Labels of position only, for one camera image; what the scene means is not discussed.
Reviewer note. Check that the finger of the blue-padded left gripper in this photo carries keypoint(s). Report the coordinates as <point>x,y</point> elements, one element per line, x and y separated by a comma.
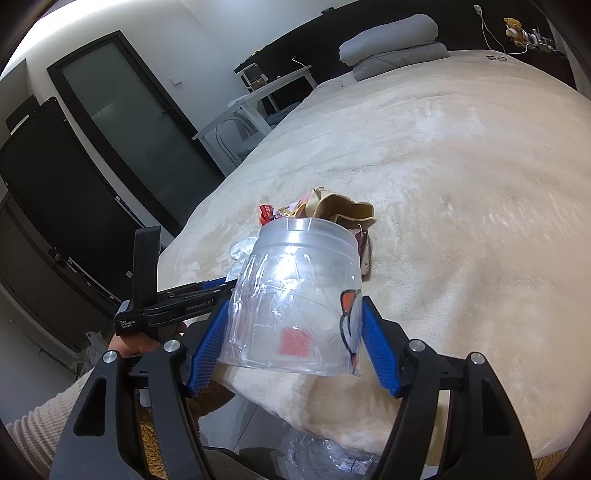
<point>220,283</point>

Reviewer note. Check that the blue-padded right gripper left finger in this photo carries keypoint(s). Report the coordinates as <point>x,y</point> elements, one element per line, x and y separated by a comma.
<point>102,439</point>

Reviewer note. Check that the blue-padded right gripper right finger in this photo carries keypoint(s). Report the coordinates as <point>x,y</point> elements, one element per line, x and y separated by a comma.
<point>484,438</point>

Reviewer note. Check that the clear plastic cup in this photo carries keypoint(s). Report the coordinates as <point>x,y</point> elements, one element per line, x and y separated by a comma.
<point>297,304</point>

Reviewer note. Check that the maroon packet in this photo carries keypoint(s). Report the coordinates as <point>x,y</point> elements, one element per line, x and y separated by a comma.
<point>365,249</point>

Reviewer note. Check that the beige knit sleeve forearm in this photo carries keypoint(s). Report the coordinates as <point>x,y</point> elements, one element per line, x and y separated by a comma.
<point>37,434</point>

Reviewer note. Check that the clear plastic-lined trash bin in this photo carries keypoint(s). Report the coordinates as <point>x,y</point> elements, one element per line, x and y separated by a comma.
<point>310,457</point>

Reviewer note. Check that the person's left hand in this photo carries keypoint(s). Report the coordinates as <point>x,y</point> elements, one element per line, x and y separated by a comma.
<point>131,345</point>

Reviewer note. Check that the colourful yellow-red snack wrapper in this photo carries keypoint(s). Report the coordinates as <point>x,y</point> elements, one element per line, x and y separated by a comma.
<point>267,213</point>

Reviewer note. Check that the pink patterned snack packet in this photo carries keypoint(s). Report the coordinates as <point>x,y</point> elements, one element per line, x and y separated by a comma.
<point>297,209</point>

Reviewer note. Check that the black wardrobe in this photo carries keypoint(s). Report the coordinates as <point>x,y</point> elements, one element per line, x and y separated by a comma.
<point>66,240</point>

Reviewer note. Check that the brown paper bag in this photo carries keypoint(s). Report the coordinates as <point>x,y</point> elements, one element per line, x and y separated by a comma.
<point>330,205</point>

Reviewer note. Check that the dark glass door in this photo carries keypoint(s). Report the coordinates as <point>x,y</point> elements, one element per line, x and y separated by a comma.
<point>137,128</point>

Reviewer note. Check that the white metal chair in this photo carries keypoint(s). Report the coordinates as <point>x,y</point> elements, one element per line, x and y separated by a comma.
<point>249,136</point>

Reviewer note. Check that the white side table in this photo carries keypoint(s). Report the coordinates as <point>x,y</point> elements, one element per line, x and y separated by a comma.
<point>247,105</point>

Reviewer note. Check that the beige plush bed blanket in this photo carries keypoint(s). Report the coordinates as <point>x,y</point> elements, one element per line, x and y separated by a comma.
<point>479,173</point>

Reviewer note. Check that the grey folded pillow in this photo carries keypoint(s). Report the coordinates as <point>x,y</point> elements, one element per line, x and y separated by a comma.
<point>388,47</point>

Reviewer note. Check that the brown teddy bear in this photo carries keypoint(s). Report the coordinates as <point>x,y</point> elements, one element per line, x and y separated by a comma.
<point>515,32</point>

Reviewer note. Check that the black headboard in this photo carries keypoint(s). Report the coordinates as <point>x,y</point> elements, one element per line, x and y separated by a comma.
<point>341,38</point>

